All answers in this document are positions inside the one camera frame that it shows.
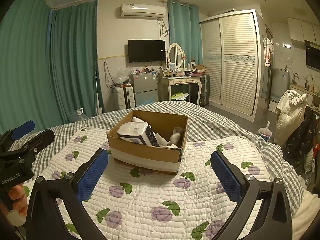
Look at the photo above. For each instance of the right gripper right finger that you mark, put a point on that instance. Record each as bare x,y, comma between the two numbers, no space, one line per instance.
273,220

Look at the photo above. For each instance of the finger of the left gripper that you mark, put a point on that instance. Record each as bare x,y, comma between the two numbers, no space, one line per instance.
33,146
18,132

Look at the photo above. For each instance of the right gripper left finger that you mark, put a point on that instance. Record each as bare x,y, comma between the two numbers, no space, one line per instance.
44,219

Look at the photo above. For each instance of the white ribbed sock roll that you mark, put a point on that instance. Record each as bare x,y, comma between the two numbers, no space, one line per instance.
138,120

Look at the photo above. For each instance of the floral tissue pack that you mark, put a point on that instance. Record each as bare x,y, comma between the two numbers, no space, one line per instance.
137,133

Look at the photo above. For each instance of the person's left hand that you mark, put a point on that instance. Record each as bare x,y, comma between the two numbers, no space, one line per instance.
17,216

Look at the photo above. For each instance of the clear water jug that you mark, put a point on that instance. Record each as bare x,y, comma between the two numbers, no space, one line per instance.
77,115

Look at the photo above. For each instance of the teal curtain left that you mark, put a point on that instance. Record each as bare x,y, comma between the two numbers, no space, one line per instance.
48,63

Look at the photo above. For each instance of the black chair with clothes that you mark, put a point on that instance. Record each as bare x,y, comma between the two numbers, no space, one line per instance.
301,140

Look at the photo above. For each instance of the floral quilted white mat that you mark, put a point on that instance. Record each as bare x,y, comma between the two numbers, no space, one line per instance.
132,203

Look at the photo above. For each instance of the drink cup with straw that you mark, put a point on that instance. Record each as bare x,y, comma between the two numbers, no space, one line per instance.
265,132

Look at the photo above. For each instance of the white suitcase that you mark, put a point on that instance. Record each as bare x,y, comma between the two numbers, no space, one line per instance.
124,97

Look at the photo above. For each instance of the small grey refrigerator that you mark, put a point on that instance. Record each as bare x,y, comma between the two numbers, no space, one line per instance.
145,88

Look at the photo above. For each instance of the white jacket on chair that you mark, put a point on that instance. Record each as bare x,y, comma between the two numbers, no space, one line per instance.
290,114

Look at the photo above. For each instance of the open cardboard box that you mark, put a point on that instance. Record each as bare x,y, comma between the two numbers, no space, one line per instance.
160,159

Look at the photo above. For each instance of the grey checked bed sheet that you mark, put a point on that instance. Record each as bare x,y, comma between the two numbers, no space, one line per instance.
203,125

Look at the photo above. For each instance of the white dressing table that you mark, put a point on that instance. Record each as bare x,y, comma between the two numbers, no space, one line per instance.
165,84

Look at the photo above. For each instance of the grey washing machine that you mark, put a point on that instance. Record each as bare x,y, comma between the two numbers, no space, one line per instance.
280,83

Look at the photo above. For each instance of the oval vanity mirror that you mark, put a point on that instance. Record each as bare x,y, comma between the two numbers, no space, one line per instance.
175,55

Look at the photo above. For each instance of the dark suitcase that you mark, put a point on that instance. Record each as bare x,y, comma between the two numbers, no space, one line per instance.
205,90

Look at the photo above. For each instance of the black range hood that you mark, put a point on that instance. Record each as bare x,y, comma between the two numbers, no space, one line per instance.
312,55

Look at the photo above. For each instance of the hanging pink clothes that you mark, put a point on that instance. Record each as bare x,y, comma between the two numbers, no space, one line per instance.
268,50

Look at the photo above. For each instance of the white slatted wardrobe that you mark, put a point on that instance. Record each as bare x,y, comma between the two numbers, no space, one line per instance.
232,54

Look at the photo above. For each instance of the teal curtain by wardrobe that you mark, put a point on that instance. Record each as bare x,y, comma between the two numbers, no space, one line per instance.
184,29

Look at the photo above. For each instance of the black wall television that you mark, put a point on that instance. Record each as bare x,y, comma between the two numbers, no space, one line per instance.
146,50

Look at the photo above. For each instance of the wall air conditioner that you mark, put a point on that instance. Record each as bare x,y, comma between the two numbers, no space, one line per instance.
134,10

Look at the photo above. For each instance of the white kitchen wall cabinets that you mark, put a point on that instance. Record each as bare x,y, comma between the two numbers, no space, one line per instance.
303,31

